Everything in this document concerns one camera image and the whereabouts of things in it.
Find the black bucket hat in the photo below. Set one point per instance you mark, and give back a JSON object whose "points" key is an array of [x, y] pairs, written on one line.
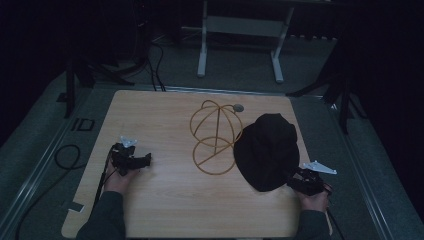
{"points": [[266, 150]]}

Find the white metal desk frame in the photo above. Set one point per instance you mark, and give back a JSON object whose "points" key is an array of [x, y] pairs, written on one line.
{"points": [[240, 26]]}

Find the person's left hand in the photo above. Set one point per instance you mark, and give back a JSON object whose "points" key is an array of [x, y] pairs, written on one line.
{"points": [[117, 180]]}

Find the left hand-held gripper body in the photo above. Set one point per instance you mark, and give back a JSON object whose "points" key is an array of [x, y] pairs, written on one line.
{"points": [[122, 157]]}

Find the black tripod stand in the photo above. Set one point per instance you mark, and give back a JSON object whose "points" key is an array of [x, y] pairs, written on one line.
{"points": [[340, 90], [80, 76]]}

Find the person's right hand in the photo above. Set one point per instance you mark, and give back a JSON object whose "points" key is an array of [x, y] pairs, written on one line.
{"points": [[313, 201]]}

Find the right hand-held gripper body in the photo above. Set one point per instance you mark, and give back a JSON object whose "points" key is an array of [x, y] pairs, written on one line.
{"points": [[311, 180]]}

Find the small grey round disc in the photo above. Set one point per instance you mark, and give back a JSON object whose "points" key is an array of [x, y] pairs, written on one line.
{"points": [[238, 107]]}

